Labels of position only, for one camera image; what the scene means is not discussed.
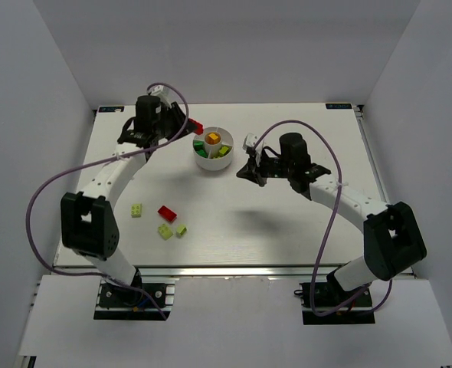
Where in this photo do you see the red and orange lego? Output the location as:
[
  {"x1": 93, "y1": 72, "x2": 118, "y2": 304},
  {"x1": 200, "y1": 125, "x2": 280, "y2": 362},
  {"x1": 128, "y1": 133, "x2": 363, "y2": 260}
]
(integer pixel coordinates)
[{"x1": 187, "y1": 118, "x2": 204, "y2": 135}]

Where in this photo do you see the green long lego brick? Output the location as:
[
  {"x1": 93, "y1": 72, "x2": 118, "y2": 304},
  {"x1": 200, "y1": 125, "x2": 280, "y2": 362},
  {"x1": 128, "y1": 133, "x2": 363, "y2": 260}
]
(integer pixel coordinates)
[{"x1": 193, "y1": 140, "x2": 208, "y2": 158}]

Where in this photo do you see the red lego brick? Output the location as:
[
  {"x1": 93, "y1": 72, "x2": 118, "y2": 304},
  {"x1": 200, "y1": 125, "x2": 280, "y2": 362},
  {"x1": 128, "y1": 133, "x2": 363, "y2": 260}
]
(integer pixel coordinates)
[{"x1": 157, "y1": 205, "x2": 178, "y2": 223}]

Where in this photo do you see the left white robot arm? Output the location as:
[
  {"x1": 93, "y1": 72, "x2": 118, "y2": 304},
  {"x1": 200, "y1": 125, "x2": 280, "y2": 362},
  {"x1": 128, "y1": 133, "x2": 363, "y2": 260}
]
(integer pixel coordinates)
[{"x1": 61, "y1": 94, "x2": 198, "y2": 288}]

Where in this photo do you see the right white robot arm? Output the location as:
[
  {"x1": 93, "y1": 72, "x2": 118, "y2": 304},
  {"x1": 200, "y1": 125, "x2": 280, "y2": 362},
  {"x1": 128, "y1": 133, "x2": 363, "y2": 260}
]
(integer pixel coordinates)
[{"x1": 237, "y1": 133, "x2": 427, "y2": 294}]

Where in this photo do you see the white round divided container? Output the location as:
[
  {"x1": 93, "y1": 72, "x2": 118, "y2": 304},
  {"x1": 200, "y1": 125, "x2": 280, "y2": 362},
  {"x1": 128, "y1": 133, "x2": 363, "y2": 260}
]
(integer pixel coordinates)
[{"x1": 192, "y1": 126, "x2": 234, "y2": 172}]

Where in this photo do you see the left blue table label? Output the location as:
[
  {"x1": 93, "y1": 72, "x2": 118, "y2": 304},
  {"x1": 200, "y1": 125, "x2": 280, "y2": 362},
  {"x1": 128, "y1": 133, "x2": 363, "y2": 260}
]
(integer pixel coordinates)
[{"x1": 97, "y1": 106, "x2": 125, "y2": 113}]

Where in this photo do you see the blue table label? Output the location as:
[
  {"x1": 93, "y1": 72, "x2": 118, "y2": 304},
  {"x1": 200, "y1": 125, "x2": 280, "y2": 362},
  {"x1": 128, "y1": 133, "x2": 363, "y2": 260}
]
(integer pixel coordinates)
[
  {"x1": 97, "y1": 106, "x2": 125, "y2": 113},
  {"x1": 325, "y1": 103, "x2": 352, "y2": 110}
]

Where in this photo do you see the right blue table label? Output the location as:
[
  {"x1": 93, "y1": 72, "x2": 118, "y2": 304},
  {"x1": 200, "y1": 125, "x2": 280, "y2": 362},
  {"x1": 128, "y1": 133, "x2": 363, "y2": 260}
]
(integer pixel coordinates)
[{"x1": 325, "y1": 103, "x2": 352, "y2": 110}]

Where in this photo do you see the pale green lego brick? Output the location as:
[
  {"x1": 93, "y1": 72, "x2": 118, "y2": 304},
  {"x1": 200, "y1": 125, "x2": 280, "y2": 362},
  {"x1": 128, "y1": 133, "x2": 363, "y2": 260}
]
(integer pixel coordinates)
[{"x1": 130, "y1": 203, "x2": 142, "y2": 218}]

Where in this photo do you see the light green sloped lego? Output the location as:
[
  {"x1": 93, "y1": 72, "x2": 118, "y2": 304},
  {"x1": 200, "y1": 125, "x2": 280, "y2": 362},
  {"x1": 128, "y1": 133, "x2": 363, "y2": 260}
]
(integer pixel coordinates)
[{"x1": 175, "y1": 224, "x2": 187, "y2": 238}]

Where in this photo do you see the light green lego brick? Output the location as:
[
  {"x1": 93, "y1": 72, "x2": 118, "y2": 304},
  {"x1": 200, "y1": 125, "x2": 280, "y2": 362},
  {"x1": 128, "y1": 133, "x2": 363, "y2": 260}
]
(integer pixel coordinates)
[{"x1": 157, "y1": 224, "x2": 174, "y2": 241}]

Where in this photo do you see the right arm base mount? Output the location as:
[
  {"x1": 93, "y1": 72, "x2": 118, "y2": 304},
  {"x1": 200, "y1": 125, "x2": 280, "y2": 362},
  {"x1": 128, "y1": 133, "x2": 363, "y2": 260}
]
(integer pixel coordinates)
[{"x1": 293, "y1": 282, "x2": 375, "y2": 326}]

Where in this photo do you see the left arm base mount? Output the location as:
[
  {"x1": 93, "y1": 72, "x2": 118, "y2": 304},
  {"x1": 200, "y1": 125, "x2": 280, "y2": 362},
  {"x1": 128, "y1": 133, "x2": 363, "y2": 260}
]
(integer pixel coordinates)
[{"x1": 93, "y1": 281, "x2": 175, "y2": 321}]

